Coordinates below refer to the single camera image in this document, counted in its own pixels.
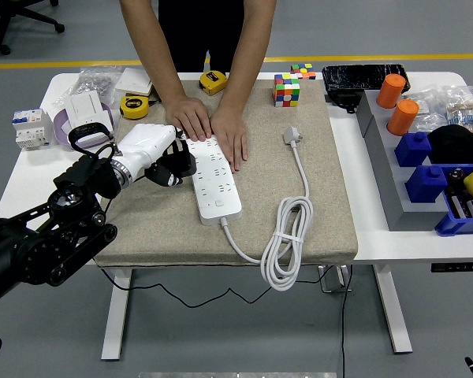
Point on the person's left hand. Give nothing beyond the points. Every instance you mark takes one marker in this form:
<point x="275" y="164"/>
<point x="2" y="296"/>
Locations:
<point x="232" y="134"/>

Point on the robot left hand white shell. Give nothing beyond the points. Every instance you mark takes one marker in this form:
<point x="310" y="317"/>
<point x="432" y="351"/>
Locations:
<point x="146" y="143"/>

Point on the person's right hand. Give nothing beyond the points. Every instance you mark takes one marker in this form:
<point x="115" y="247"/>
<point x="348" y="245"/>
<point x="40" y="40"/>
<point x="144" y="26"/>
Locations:
<point x="189" y="116"/>

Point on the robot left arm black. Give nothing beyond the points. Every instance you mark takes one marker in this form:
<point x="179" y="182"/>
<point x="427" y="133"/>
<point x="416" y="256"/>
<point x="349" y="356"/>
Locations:
<point x="43" y="248"/>

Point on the person's left forearm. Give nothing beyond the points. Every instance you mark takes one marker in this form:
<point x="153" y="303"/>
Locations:
<point x="244" y="51"/>

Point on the person's right forearm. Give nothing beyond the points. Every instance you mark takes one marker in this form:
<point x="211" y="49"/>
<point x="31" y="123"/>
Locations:
<point x="153" y="47"/>

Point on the yellow round tape measure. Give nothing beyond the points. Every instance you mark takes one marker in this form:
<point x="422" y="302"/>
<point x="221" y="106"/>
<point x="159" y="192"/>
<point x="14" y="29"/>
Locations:
<point x="134" y="106"/>

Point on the yellow squarish tape measure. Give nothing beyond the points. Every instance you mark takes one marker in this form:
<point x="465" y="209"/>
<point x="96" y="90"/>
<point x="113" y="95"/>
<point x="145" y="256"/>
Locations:
<point x="213" y="82"/>

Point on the grey-brown mat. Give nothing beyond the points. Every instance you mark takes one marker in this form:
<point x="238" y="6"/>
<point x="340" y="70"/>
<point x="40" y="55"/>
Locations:
<point x="260" y="177"/>

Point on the large colourful puzzle cube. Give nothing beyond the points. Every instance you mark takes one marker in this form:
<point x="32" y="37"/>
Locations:
<point x="287" y="90"/>

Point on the clear bag of screws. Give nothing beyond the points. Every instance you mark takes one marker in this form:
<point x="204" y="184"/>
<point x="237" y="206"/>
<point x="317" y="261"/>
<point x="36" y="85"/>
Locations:
<point x="92" y="80"/>

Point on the person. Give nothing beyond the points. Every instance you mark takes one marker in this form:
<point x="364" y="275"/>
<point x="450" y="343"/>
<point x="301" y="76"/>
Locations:
<point x="201" y="31"/>

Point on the purple bowl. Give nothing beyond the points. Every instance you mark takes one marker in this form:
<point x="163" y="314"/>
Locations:
<point x="61" y="130"/>

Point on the small colourful puzzle cube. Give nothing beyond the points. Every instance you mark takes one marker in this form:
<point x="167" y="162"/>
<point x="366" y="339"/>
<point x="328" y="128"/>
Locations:
<point x="303" y="71"/>

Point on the black table control panel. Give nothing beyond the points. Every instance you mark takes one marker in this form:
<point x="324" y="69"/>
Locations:
<point x="457" y="267"/>

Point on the white circuit breaker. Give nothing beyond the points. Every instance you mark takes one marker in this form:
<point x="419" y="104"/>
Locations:
<point x="31" y="128"/>

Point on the small black device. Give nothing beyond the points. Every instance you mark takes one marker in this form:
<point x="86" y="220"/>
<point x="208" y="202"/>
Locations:
<point x="345" y="100"/>

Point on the blue plastic bin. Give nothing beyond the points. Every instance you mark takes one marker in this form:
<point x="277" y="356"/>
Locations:
<point x="457" y="225"/>

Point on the black glossy tray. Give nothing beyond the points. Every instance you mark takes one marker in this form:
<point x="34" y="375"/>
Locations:
<point x="362" y="76"/>

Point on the grey stepped base block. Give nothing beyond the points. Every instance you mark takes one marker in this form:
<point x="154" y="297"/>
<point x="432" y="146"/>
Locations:
<point x="382" y="157"/>

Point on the orange cylinder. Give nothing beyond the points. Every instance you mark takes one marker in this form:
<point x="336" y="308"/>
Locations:
<point x="403" y="117"/>
<point x="392" y="91"/>

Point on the blue block with knob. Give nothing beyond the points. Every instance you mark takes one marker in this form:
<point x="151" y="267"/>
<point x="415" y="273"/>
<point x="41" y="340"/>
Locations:
<point x="426" y="184"/>
<point x="413" y="149"/>

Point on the black office chair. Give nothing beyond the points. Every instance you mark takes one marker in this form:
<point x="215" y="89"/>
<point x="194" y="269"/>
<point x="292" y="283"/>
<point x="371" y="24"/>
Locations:
<point x="8" y="15"/>

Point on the dark brown round knob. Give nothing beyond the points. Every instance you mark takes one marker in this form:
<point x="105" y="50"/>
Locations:
<point x="456" y="175"/>

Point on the clear bag of parts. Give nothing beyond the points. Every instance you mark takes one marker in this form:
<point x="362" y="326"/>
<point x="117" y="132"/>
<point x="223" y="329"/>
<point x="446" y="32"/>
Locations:
<point x="427" y="108"/>

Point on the black cloth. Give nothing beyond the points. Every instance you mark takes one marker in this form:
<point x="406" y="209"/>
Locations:
<point x="457" y="143"/>

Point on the clear bag of resistors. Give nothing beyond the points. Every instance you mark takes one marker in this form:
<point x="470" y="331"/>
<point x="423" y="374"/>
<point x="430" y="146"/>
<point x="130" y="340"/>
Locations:
<point x="465" y="110"/>

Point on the white wall socket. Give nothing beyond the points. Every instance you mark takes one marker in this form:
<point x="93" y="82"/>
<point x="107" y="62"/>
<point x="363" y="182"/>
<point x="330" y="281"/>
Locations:
<point x="98" y="117"/>

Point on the white flat switch plate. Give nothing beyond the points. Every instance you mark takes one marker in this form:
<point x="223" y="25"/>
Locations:
<point x="134" y="80"/>

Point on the white switch panel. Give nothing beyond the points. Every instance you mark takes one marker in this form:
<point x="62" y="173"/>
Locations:
<point x="83" y="104"/>

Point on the silver metal bracket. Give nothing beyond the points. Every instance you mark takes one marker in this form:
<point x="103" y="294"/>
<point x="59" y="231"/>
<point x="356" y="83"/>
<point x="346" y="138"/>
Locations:
<point x="331" y="277"/>

